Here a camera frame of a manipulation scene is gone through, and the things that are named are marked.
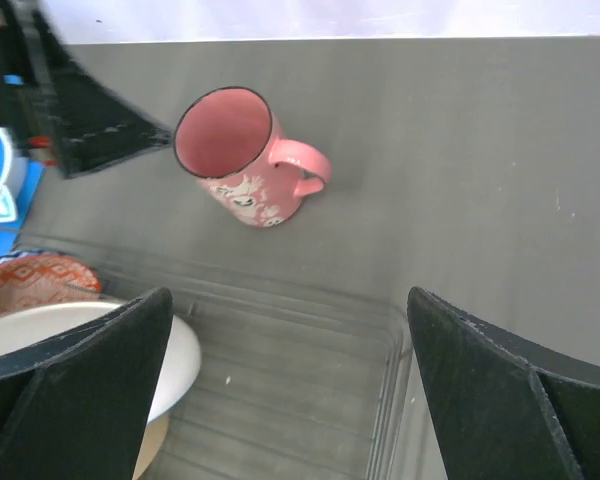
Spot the pink mug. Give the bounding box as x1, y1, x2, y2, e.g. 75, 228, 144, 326
174, 86, 332, 228

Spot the peach bird plate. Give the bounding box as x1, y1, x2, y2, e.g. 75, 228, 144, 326
132, 413, 170, 480

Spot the black wire dish rack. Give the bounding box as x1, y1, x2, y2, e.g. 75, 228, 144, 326
5, 228, 411, 479

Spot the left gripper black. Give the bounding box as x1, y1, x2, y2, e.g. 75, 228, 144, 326
0, 1, 172, 178

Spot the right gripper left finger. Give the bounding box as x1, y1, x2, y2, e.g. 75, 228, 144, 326
0, 288, 173, 479

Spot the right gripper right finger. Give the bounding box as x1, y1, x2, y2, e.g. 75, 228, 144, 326
407, 287, 600, 479

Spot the orange blue patterned bowl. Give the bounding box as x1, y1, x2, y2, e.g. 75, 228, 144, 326
0, 249, 102, 315

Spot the watermelon pattern plate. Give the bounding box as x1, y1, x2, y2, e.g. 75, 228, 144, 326
0, 301, 202, 422

